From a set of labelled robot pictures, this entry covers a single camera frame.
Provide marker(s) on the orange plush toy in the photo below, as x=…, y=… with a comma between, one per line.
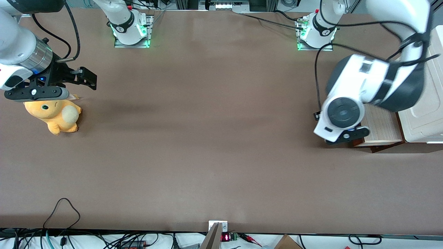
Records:
x=55, y=116

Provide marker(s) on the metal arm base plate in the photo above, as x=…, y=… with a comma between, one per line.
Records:
x=119, y=43
x=304, y=46

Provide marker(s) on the white power strip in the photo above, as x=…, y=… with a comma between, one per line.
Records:
x=225, y=5

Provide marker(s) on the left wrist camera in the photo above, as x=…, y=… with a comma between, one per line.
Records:
x=353, y=135

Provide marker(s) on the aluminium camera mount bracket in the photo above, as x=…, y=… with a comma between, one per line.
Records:
x=214, y=235

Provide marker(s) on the red clip lead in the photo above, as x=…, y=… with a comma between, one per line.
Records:
x=251, y=238

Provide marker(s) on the wooden drawer with dark front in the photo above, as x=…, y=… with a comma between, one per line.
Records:
x=380, y=124

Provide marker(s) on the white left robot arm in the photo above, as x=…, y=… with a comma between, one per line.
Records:
x=367, y=76

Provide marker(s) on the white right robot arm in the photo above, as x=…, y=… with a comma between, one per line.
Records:
x=14, y=41

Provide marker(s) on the brown cardboard piece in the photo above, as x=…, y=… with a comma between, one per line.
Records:
x=287, y=242

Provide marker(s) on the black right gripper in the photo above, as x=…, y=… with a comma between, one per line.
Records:
x=58, y=75

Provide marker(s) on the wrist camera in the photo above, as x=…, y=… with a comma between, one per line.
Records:
x=38, y=93
x=353, y=135

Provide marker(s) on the small red digit display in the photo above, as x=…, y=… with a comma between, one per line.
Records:
x=225, y=238

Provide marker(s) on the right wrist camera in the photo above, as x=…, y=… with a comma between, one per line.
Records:
x=38, y=93

